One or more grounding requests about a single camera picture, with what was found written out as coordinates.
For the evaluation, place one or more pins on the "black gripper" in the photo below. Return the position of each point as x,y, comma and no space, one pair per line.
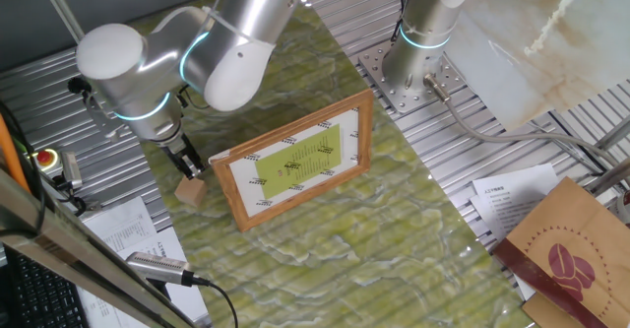
178,150

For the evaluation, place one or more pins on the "red emergency stop button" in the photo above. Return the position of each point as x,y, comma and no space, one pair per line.
44,158

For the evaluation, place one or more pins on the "beige marble pattern sheet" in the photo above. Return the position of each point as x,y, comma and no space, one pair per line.
541,22

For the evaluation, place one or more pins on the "black keyboard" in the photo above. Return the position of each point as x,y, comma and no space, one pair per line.
29,303

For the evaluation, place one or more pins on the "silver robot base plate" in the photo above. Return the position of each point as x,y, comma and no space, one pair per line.
394,99

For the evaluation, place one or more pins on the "paper sheet with table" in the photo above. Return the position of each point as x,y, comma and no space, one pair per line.
118,224

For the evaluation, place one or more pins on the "green marble pattern mat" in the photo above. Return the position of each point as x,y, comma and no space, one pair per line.
344,259

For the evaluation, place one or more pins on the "red white round object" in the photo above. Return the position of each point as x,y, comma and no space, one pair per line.
625,207

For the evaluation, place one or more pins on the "wooden picture frame with stand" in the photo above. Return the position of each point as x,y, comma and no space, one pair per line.
295,160

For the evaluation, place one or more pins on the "paper sheet with text lines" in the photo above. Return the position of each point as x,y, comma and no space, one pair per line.
517,195
157,239

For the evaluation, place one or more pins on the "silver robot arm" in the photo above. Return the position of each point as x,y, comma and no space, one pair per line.
246,18

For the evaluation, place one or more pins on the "thin metal rod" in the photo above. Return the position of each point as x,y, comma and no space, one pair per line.
59,8

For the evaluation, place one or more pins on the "grey metal tube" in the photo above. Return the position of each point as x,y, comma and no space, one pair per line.
617,133
610,177

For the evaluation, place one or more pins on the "aluminium frame bar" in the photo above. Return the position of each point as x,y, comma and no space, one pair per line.
49,239

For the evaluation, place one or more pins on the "ribbed silver camera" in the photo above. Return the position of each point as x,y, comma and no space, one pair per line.
157,268

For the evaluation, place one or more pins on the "small wooden cube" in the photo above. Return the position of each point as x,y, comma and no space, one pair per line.
191,192

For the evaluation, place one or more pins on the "brown paper bag coffee print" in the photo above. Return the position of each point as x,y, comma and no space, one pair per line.
581,229

